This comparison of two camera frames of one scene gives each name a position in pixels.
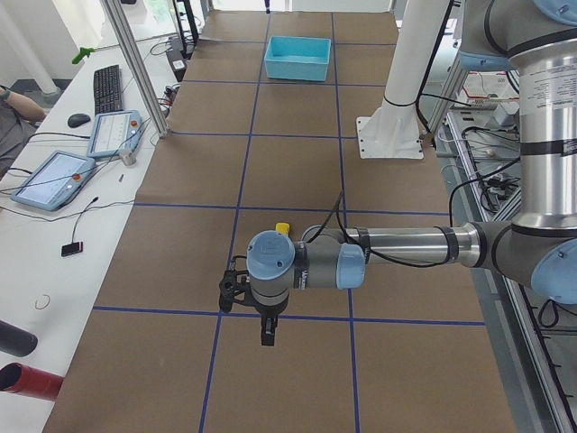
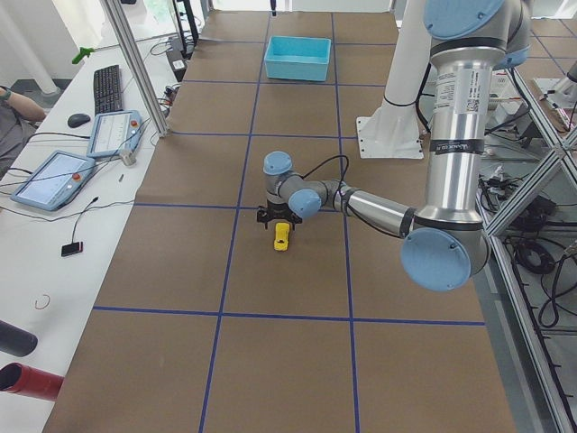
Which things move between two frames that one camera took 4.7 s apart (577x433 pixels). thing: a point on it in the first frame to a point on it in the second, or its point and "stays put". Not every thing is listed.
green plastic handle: x=83 y=52 stays put
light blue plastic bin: x=297 y=58 stays put
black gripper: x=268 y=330 to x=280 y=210
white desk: x=68 y=201 stays put
